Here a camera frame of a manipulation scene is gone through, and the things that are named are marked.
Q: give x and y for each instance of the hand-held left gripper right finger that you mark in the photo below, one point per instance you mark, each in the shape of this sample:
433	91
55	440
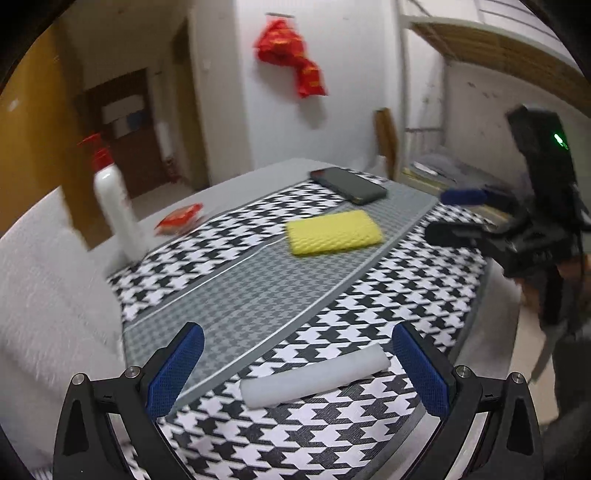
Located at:
422	369

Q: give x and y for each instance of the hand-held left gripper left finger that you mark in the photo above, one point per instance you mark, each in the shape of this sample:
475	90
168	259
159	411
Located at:
178	364

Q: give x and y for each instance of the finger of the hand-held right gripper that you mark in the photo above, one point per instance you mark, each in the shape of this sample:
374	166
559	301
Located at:
455	233
464	196

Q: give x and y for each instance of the white towel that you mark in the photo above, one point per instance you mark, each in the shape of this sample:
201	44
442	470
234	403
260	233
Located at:
314	376

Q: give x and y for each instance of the white fluffy cushion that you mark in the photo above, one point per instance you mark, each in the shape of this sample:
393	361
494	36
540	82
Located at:
46	300

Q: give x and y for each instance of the person's right forearm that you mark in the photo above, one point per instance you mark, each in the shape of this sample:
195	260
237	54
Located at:
572	369

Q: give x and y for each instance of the person's right hand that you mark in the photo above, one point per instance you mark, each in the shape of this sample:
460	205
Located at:
575	268

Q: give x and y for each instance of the stack of papers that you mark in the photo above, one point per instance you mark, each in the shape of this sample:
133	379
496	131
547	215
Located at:
434	170

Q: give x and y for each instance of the wooden chair back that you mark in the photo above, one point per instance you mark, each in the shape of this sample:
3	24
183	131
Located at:
387	138

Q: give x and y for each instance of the houndstooth tablecloth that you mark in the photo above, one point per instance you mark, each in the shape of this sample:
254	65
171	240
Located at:
258	300

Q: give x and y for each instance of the black smartphone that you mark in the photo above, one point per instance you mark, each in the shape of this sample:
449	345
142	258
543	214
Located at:
351	185

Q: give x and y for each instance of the yellow sponge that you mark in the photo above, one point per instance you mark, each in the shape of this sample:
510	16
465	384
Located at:
334	231

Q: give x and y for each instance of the metal bunk bed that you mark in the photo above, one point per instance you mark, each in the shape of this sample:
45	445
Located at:
485	41

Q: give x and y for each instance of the red snack packet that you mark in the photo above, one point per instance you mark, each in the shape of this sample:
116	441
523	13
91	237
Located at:
179	218

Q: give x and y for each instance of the white pump bottle red cap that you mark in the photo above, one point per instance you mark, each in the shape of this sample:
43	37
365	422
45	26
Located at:
117	203

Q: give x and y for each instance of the dark brown door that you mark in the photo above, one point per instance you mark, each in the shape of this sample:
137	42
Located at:
138	157

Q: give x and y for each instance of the red hanging cloth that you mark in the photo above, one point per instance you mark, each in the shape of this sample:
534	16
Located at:
286	50

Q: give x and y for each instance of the blue and white paper notice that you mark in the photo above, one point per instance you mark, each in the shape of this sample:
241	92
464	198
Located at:
134	123

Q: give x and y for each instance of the wooden wardrobe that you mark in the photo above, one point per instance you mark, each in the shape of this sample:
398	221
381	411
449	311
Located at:
37	138

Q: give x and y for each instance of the wooden side door frame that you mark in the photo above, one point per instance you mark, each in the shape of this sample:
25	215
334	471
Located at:
187	115

